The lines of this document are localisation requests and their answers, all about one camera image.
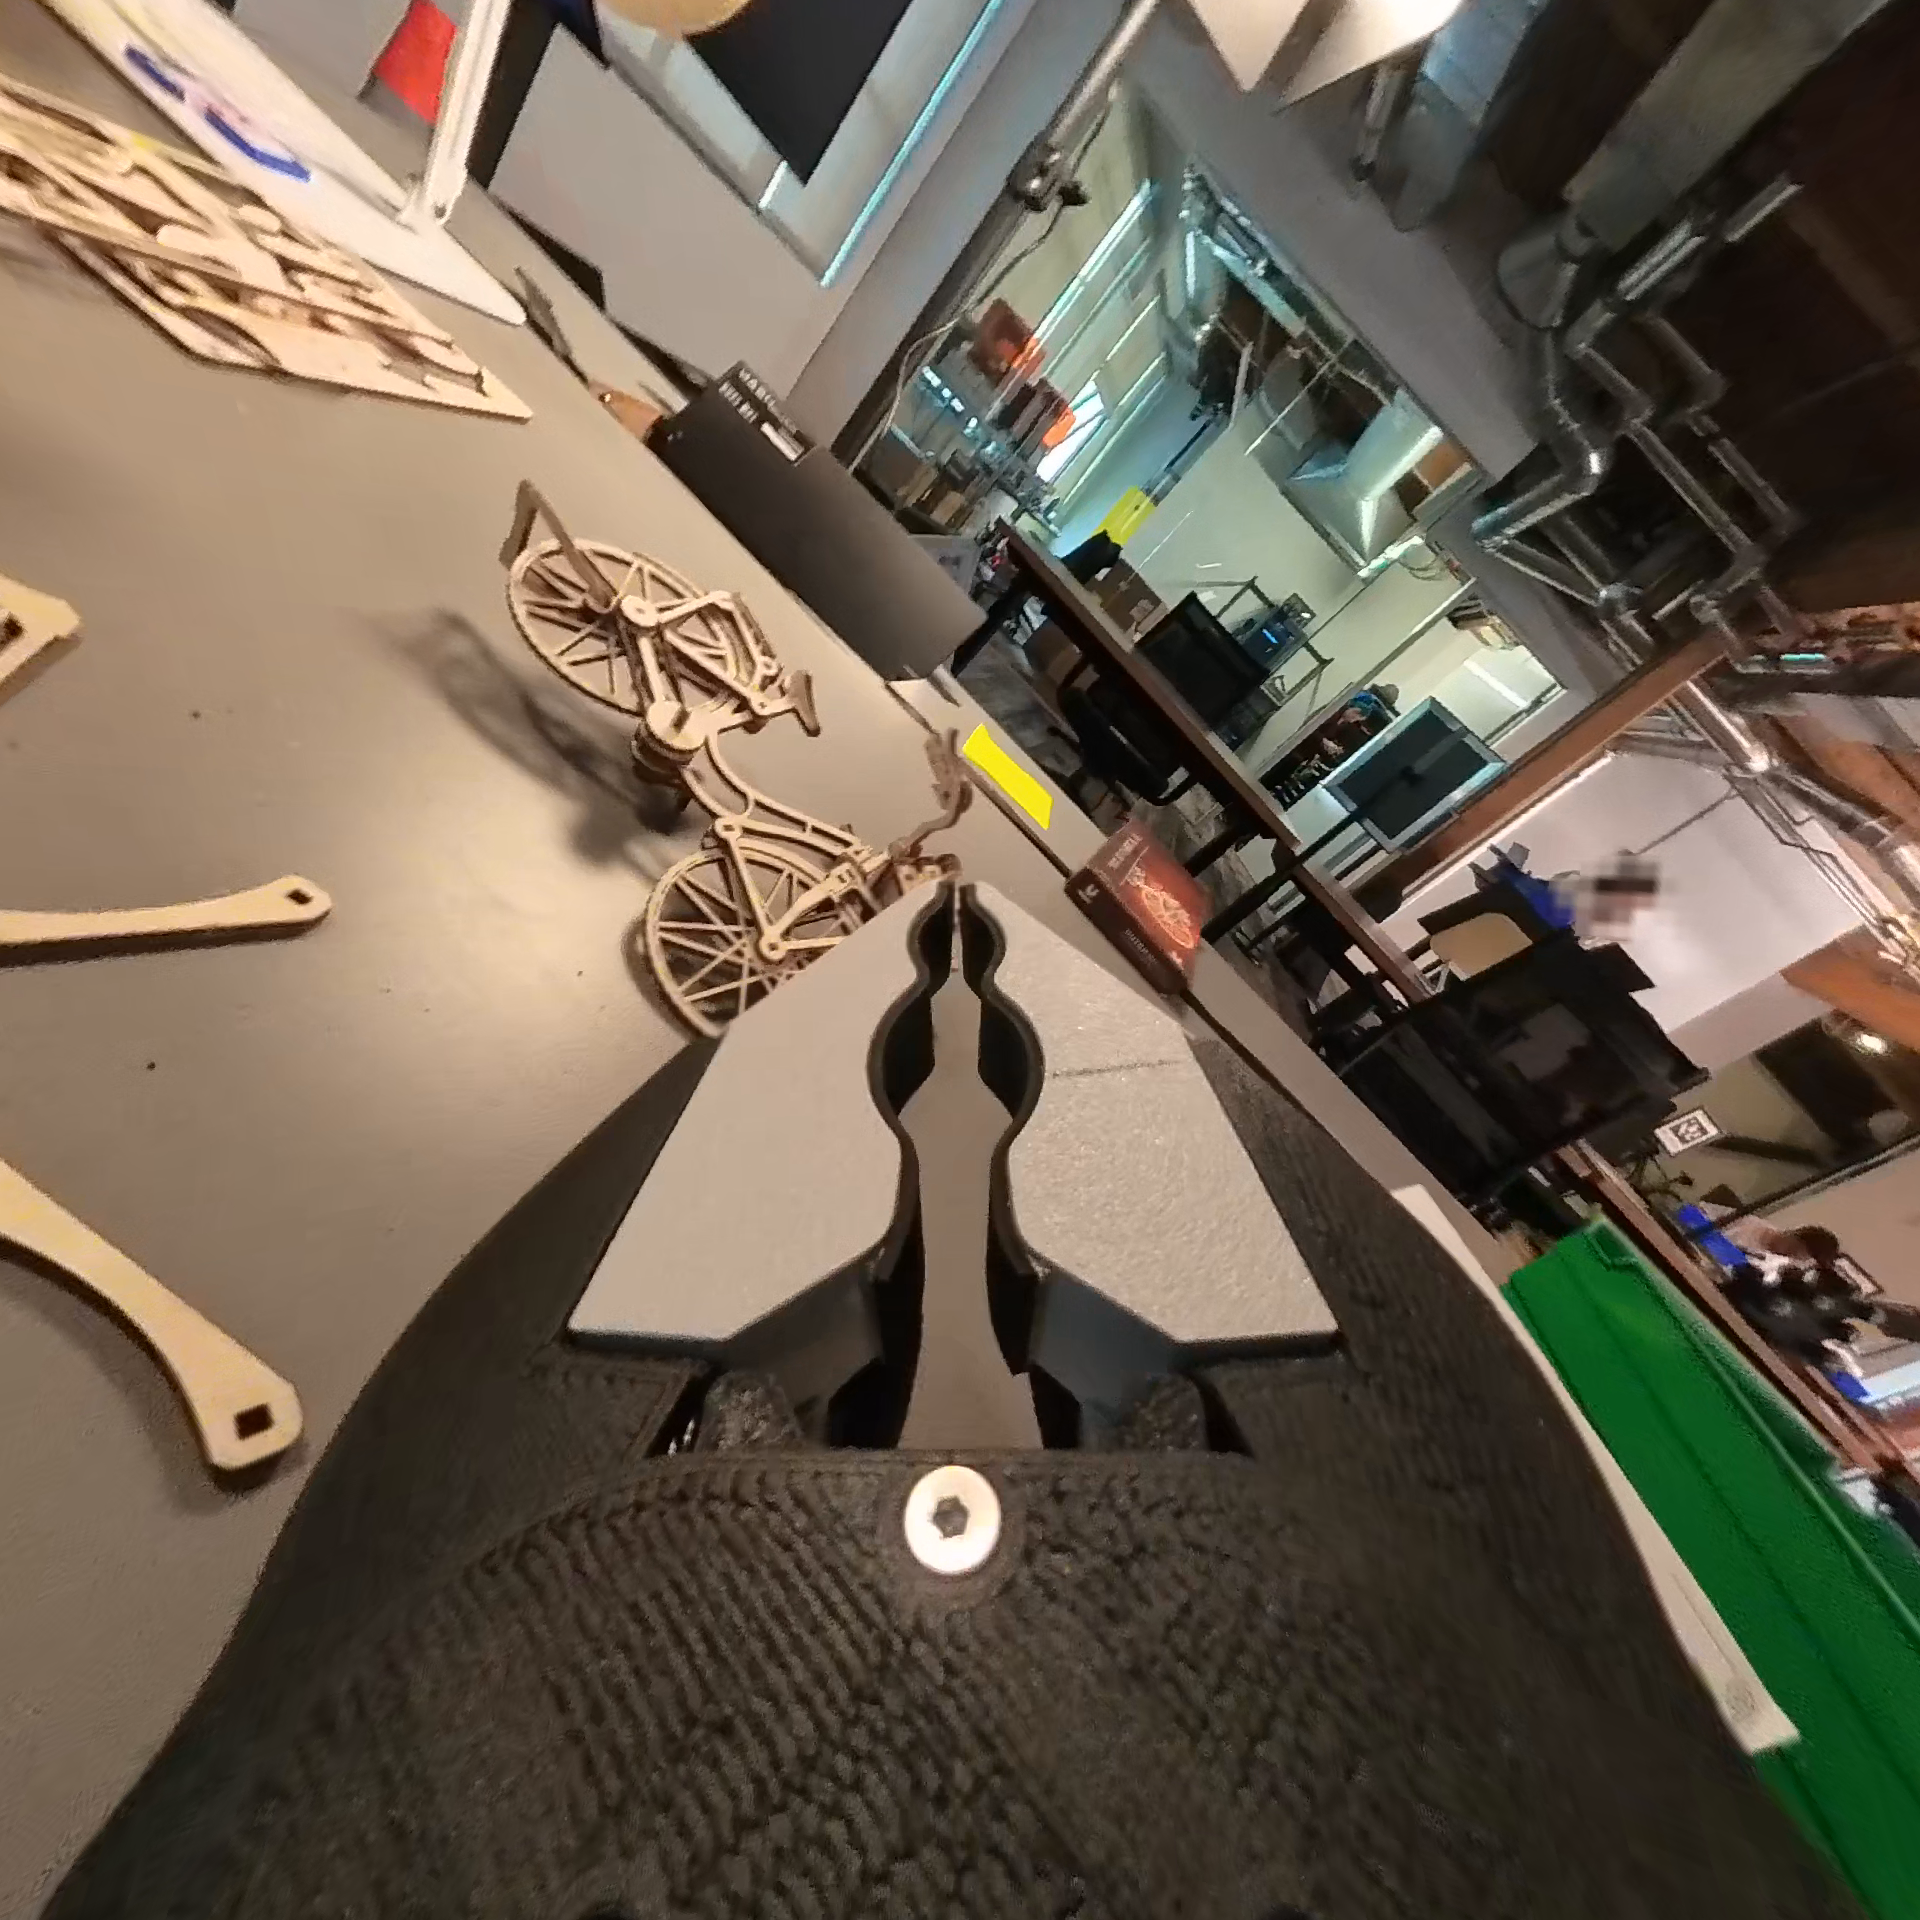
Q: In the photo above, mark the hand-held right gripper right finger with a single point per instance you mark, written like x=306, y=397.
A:
x=1171, y=1186

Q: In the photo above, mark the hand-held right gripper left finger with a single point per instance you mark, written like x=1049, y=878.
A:
x=734, y=1171

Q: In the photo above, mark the wooden tandem bicycle model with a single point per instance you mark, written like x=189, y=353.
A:
x=678, y=739

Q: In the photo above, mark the small brown printed box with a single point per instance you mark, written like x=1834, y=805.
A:
x=1149, y=901

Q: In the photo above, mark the black storage cart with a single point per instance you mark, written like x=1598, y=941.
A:
x=1515, y=1050

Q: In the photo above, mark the yellow tape strip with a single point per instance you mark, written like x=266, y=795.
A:
x=1005, y=773

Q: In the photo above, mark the grey monitor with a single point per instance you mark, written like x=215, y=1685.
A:
x=1411, y=780

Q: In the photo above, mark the square marker tag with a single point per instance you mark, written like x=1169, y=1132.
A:
x=1687, y=1132

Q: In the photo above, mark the black cabinet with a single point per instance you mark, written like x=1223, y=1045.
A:
x=1200, y=661

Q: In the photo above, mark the curved wooden strip square holes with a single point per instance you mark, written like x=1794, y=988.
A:
x=225, y=910
x=225, y=1389

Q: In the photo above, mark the green plastic bin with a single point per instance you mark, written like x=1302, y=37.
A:
x=1723, y=1500

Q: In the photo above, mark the black cardboard box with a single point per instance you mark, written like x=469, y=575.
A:
x=809, y=525

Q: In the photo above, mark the white instruction booklet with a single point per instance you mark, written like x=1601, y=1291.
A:
x=1694, y=1621

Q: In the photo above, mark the silver ventilation ducts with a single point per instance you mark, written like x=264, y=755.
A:
x=1606, y=435

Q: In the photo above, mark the wooden sheet offcut with cutout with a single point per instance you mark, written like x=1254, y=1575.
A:
x=53, y=622

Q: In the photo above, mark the dark display screen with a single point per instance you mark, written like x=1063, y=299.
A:
x=809, y=77

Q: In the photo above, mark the white board with blue print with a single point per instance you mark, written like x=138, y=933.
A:
x=323, y=113

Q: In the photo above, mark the red flat item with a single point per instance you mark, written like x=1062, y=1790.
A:
x=413, y=61

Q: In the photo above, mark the tan round object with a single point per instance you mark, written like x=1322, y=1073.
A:
x=674, y=13

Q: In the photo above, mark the white stand frame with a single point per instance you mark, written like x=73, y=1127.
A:
x=457, y=119

